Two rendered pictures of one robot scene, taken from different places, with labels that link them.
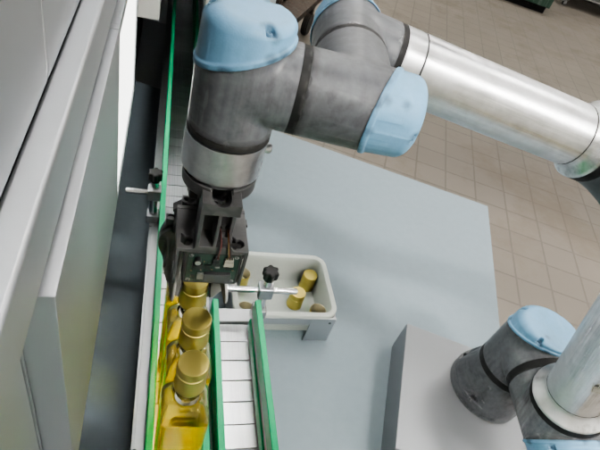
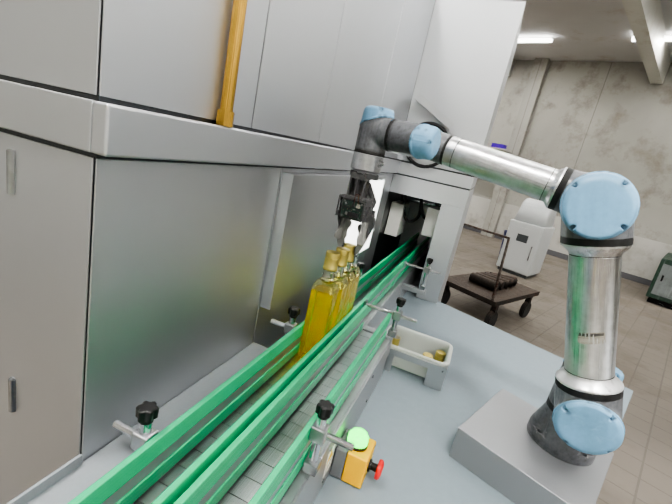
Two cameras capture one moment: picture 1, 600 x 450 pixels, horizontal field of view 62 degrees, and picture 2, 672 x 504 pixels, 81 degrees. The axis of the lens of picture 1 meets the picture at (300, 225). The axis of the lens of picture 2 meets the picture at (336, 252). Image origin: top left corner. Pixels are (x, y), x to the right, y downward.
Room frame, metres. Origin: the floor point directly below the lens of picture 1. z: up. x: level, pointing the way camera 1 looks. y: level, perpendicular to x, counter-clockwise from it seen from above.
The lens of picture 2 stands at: (-0.40, -0.53, 1.40)
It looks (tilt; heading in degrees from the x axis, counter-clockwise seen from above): 15 degrees down; 40
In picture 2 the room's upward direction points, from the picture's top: 12 degrees clockwise
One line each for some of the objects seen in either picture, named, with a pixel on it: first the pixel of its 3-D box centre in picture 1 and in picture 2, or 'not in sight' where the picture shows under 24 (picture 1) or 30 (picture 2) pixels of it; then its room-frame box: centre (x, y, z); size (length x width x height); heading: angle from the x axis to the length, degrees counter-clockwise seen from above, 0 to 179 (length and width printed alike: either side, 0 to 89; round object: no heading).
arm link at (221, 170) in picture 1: (227, 150); (367, 164); (0.38, 0.09, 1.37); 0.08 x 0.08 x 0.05
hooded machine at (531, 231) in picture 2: not in sight; (528, 237); (6.54, 1.34, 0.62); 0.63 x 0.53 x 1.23; 179
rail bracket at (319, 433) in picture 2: not in sight; (330, 444); (0.05, -0.23, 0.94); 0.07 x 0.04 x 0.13; 112
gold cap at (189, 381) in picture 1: (191, 373); (331, 260); (0.29, 0.06, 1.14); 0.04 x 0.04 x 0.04
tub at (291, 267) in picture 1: (278, 295); (414, 353); (0.73, -0.01, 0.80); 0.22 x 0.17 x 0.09; 112
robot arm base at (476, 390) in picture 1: (497, 375); (567, 424); (0.65, -0.47, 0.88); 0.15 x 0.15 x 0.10
